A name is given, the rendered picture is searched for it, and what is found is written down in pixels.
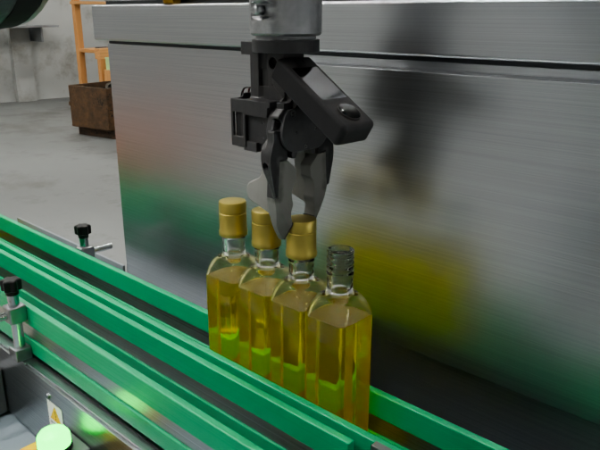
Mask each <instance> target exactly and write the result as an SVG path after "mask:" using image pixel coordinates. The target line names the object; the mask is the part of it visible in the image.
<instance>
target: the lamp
mask: <svg viewBox="0 0 600 450"><path fill-rule="evenodd" d="M36 440H37V450H71V448H72V439H71V433H70V430H69V429H68V428H67V427H65V426H64V425H62V424H53V425H49V426H46V427H44V428H43V429H41V430H40V431H39V433H38V434H37V438H36Z"/></svg>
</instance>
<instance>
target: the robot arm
mask: <svg viewBox="0 0 600 450"><path fill-rule="evenodd" d="M47 2H48V0H0V29H6V28H12V27H16V26H20V25H22V24H25V23H27V22H29V21H31V20H33V19H34V18H35V17H36V16H37V15H38V14H39V13H40V12H41V11H42V10H43V8H44V7H45V5H46V3H47ZM249 12H250V33H251V34H252V35H253V36H256V38H255V39H252V41H241V54H250V75H251V87H244V88H243V89H242V91H241V96H240V97H232V98H230V110H231V139H232V145H234V146H241V147H244V150H246V151H251V152H256V153H257V152H261V162H262V173H261V176H260V177H259V178H258V179H254V180H252V181H250V182H249V183H248V184H247V189H246V192H247V196H248V198H249V199H250V200H251V201H252V202H254V203H255V204H257V205H259V206H260V207H261V208H263V209H264V210H265V211H266V212H268V213H269V215H270V217H271V224H272V226H273V228H274V230H275V232H276V234H277V236H278V238H279V239H285V238H286V236H287V235H288V232H289V231H290V230H291V228H292V226H293V222H292V219H291V211H292V207H293V201H292V194H294V195H295V196H297V197H299V198H300V199H302V200H303V201H304V202H305V208H304V214H308V215H311V216H314V217H315V218H317V215H318V213H319V210H320V208H321V204H322V202H323V199H324V196H325V192H326V187H327V185H328V184H329V177H330V172H331V167H332V162H333V153H334V147H333V144H334V145H336V146H339V145H343V144H348V143H353V142H358V141H363V140H365V139H366V138H367V137H368V135H369V133H370V132H371V129H372V127H373V121H372V119H371V118H370V117H369V116H368V115H367V114H366V113H365V112H364V111H363V110H362V109H361V108H360V107H359V106H358V105H357V104H356V103H355V102H354V101H353V100H352V99H351V98H350V97H349V96H348V95H347V94H346V93H345V92H344V91H343V90H342V89H341V88H340V87H339V86H338V85H337V84H336V83H335V82H334V81H333V80H332V79H331V78H330V77H329V76H328V75H327V74H326V73H325V72H324V71H323V70H322V69H321V68H320V67H319V66H318V65H317V64H316V63H315V62H314V61H313V60H312V59H311V58H310V57H304V54H308V53H318V52H320V40H319V39H317V38H316V36H319V35H320V34H321V24H322V0H249ZM245 88H248V92H246V93H244V90H245ZM250 88H251V92H250ZM235 112H236V120H235ZM236 130H237V134H236ZM288 158H295V167H294V166H293V165H292V164H291V163H290V162H289V161H287V159H288Z"/></svg>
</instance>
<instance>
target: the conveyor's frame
mask: <svg viewBox="0 0 600 450"><path fill-rule="evenodd" d="M12 345H13V342H12V341H10V340H9V339H8V338H6V337H5V336H3V335H2V334H1V333H0V369H1V370H2V373H3V379H4V390H5V395H6V402H7V407H8V411H10V412H11V413H12V414H13V415H14V416H15V417H16V418H17V419H19V420H20V421H21V422H22V423H23V424H24V425H25V426H26V427H28V428H29V429H30V430H31V431H32V432H33V433H34V434H36V435H38V433H39V431H40V430H41V429H43V428H44V427H46V426H49V425H53V424H62V425H64V426H65V427H67V428H68V429H69V430H70V432H71V433H73V434H74V435H75V436H76V437H77V438H79V439H80V440H81V441H82V442H84V443H85V444H86V445H87V446H89V447H90V449H91V450H158V449H157V448H155V447H154V446H152V445H151V444H149V443H148V442H147V441H145V440H144V439H143V438H142V437H141V436H139V435H138V434H137V433H135V432H134V431H132V430H131V429H129V428H128V427H127V426H125V425H124V424H123V423H121V422H120V421H118V420H117V419H115V418H114V417H113V416H111V414H109V413H108V412H107V411H105V410H104V409H103V408H101V407H100V406H98V405H97V404H95V403H94V402H93V401H91V400H90V399H89V398H87V397H86V396H84V395H83V394H81V393H80V392H79V391H78V390H77V389H76V388H74V387H73V386H71V385H70V384H69V383H67V382H66V381H65V380H63V379H61V378H60V377H59V376H57V375H56V374H55V373H53V372H52V371H50V370H49V369H48V368H47V367H46V366H44V365H43V364H42V363H40V362H39V361H37V360H36V359H35V358H33V357H32V358H29V359H28V360H29V361H30V362H28V364H27V365H24V364H22V363H21V362H16V361H14V360H13V359H12V358H11V357H10V353H9V346H12Z"/></svg>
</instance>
